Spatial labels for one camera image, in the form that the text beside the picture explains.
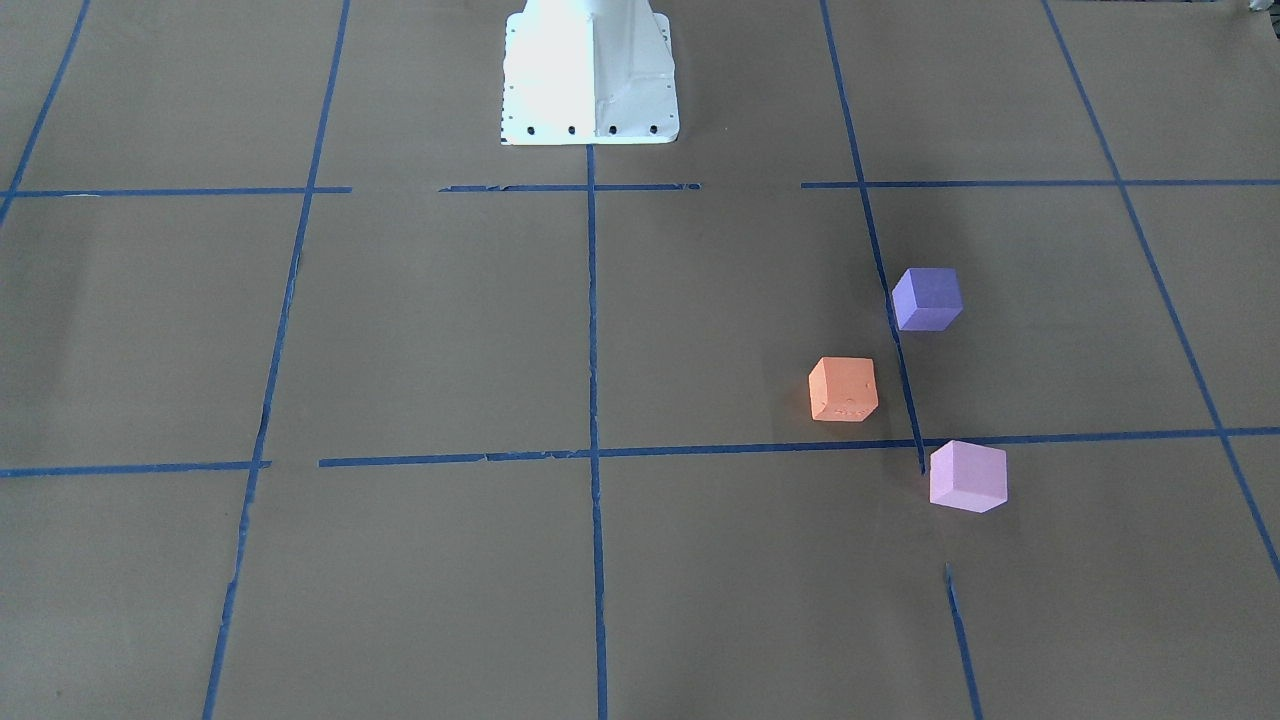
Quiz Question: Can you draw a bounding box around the orange foam cube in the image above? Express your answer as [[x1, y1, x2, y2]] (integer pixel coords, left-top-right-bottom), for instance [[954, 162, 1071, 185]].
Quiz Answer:
[[808, 356, 881, 421]]

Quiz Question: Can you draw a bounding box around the dark purple foam cube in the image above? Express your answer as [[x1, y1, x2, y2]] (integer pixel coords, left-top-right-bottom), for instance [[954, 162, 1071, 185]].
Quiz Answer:
[[890, 266, 964, 332]]

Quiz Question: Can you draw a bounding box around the light pink foam cube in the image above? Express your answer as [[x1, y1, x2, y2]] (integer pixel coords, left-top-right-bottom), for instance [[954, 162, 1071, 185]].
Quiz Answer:
[[928, 439, 1009, 512]]

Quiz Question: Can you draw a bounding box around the white pedestal column base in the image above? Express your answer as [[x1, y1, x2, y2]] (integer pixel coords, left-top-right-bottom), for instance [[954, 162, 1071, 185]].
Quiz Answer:
[[500, 1, 681, 146]]

